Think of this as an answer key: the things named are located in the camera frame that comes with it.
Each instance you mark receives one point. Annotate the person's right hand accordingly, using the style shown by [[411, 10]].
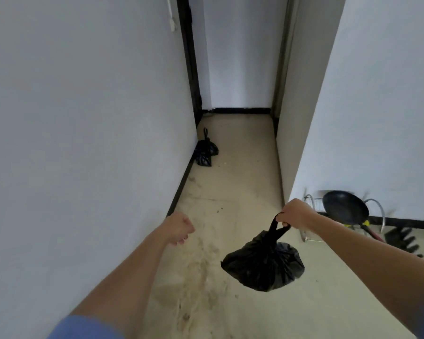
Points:
[[296, 213]]

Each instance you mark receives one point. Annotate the person's left hand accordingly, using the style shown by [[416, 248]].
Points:
[[176, 226]]

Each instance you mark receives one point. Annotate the person's right fingers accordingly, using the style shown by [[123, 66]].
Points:
[[283, 219]]

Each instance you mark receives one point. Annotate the person's left fingers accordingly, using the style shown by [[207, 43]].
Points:
[[187, 231]]

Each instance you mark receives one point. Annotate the large black garbage bag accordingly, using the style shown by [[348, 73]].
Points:
[[265, 261]]

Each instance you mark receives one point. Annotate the person's right forearm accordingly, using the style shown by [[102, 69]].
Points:
[[371, 264]]

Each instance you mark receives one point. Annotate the person's left forearm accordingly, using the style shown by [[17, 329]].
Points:
[[127, 278]]

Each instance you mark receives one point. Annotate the black frying pan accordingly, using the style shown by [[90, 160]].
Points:
[[346, 208]]

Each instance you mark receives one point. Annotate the small black garbage bag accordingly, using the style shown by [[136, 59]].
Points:
[[205, 150]]

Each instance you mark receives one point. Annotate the black slotted spatula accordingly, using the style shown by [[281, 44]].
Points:
[[402, 238]]

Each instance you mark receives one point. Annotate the blue shirt sleeve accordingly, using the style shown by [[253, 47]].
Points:
[[84, 328]]

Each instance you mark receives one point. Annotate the dark door frame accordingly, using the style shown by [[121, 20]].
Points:
[[190, 59]]

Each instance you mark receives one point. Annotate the white wall switch box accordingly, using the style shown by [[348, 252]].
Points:
[[172, 21]]

